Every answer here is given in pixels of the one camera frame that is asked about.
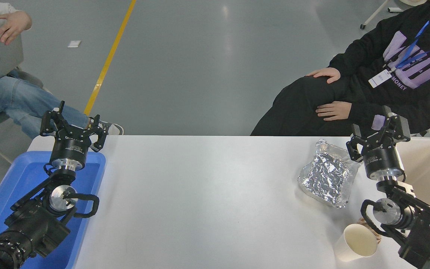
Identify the white paper scrap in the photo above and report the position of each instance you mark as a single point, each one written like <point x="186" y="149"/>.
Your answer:
<point x="74" y="44"/>

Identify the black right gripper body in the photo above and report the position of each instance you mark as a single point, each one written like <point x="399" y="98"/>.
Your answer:
<point x="382" y="158"/>

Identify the crumpled tan paper ball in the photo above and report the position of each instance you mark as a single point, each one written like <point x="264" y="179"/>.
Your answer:
<point x="364" y="223"/>

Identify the crumpled silver foil tray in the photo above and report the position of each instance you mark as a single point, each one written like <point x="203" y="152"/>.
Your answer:
<point x="329" y="177"/>

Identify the person's hand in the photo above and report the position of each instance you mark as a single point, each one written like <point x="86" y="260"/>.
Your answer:
<point x="15" y="23"/>
<point x="336" y="111"/>
<point x="329" y="73"/>

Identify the person holding laptop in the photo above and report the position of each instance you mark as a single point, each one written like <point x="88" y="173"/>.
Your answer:
<point x="17" y="97"/>

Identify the white name badge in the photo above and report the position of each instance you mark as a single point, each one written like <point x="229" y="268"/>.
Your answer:
<point x="380" y="78"/>

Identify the white paper cup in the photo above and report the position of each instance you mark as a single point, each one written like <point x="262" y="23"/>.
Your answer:
<point x="357" y="241"/>

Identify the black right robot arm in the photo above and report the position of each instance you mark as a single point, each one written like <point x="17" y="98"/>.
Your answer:
<point x="427" y="231"/>

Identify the blue plastic tray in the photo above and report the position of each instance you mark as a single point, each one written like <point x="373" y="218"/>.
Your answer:
<point x="17" y="179"/>

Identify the person wearing badge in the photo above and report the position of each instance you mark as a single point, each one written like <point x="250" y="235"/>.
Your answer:
<point x="368" y="101"/>

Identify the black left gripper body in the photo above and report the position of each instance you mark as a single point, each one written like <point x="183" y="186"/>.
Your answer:
<point x="70" y="147"/>

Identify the white wheeled chair base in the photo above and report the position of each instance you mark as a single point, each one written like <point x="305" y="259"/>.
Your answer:
<point x="373" y="14"/>

